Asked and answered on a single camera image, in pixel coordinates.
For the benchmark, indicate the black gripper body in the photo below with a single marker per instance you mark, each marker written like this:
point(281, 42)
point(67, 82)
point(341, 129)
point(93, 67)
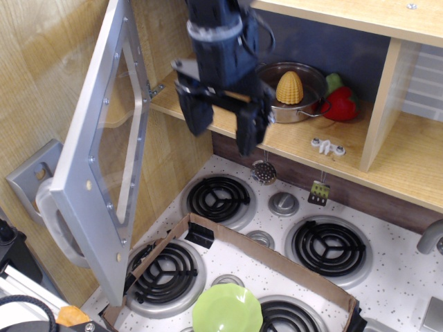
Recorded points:
point(226, 57)

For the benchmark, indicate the front silver stove knob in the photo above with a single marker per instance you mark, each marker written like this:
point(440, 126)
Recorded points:
point(227, 279)

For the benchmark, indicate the grey faucet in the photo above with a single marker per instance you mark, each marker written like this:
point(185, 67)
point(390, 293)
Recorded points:
point(431, 238)

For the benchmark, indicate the red toy pepper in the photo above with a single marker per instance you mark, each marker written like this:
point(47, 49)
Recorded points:
point(341, 105)

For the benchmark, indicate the green plastic plate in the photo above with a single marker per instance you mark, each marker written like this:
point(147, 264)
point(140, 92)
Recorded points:
point(227, 307)

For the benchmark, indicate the hanging metal strainer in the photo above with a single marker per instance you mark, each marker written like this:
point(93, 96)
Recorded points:
point(263, 171)

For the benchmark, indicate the grey stove knob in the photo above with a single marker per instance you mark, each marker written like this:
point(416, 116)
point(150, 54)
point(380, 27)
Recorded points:
point(283, 204)

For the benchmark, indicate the front left stove burner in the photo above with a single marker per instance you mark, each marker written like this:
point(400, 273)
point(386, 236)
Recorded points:
point(171, 284)

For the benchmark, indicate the black device at left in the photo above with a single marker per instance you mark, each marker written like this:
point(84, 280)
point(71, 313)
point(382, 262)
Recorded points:
point(15, 253)

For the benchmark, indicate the grey toy microwave door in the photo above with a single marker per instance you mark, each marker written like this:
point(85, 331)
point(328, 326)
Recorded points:
point(89, 205)

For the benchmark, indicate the steel pot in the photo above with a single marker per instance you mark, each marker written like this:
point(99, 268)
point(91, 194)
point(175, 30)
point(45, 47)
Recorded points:
point(314, 88)

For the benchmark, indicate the orange toy food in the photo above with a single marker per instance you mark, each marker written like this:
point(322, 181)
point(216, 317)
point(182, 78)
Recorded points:
point(71, 316)

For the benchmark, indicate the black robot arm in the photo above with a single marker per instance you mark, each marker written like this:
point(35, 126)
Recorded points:
point(214, 14)

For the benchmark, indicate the small silver stove knob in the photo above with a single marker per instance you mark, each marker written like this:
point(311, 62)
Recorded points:
point(262, 237)

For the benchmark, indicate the brown cardboard barrier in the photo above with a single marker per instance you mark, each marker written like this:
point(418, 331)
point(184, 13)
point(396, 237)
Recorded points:
point(225, 251)

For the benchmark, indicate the yellow toy corn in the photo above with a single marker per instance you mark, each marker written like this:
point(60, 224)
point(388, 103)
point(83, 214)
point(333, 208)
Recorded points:
point(289, 89)

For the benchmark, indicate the front right stove burner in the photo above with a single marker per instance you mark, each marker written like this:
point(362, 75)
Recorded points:
point(285, 313)

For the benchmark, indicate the grey wall phone holder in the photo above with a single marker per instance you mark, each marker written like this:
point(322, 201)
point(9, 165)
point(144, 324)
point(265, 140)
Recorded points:
point(26, 178)

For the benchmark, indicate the back right stove burner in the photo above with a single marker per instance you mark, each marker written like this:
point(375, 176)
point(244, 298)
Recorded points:
point(332, 247)

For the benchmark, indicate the white door latch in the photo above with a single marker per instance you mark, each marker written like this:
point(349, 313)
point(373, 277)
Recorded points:
point(327, 147)

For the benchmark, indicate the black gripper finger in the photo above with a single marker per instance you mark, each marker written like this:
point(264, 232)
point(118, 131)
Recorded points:
point(197, 111)
point(252, 123)

